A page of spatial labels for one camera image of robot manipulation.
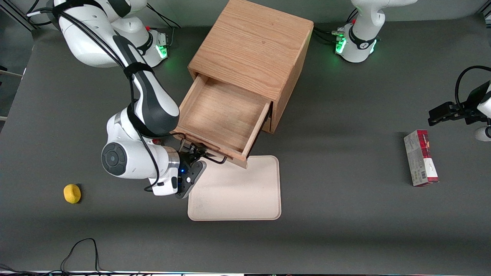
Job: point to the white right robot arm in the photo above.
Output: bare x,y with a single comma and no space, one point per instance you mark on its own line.
126,157

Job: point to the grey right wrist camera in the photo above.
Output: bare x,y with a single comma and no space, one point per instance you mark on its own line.
190,184

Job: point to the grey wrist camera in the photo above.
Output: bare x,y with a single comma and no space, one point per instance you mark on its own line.
482,134
190,184

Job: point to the red and grey carton box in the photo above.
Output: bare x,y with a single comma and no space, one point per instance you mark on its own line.
420,161

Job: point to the dark metal frame strut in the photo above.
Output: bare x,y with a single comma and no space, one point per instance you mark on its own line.
19,19

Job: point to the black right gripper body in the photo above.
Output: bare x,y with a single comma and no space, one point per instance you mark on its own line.
187,157

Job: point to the beige rectangular tray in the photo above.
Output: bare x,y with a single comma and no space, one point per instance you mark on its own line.
241,191

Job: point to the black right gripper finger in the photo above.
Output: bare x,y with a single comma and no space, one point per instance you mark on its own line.
193,148
202,152

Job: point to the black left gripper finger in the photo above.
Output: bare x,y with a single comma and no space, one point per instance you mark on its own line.
443,110
447,119

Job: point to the wooden drawer cabinet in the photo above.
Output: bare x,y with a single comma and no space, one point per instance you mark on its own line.
253,42

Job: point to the yellow lemon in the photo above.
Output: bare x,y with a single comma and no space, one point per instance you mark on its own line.
72,193

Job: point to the wooden drawer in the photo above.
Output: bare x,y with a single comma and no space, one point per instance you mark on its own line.
267,124
222,115

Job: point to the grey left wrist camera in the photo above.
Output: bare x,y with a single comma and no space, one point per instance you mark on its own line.
482,134

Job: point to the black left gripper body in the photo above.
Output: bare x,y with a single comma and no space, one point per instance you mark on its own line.
470,107

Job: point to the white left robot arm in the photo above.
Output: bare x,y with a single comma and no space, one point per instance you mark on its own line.
364,36

